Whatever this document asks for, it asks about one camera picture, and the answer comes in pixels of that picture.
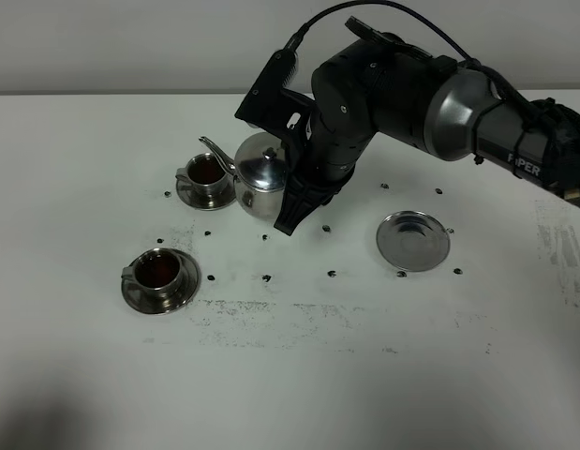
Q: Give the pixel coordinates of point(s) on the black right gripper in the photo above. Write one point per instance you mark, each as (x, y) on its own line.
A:
(325, 166)

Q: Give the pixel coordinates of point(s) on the stainless steel teapot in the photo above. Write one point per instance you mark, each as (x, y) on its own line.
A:
(258, 173)

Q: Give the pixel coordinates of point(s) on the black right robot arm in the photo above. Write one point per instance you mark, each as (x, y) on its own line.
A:
(443, 107)

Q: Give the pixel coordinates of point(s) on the far stainless steel teacup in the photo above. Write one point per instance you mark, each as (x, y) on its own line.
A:
(204, 175)

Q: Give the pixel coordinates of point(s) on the stainless steel teacup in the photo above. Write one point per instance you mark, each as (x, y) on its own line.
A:
(204, 175)
(157, 271)

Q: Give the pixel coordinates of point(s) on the steel teapot saucer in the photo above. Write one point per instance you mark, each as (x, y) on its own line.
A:
(413, 241)

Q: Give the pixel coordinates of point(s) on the near stainless steel teacup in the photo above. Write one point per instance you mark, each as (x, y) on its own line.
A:
(157, 271)

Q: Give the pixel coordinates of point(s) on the far steel saucer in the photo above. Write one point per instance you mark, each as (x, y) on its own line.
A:
(196, 201)

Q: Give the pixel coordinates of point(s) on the near steel saucer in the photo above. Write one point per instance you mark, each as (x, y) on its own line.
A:
(150, 305)

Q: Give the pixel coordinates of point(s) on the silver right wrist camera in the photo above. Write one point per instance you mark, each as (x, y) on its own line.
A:
(271, 106)

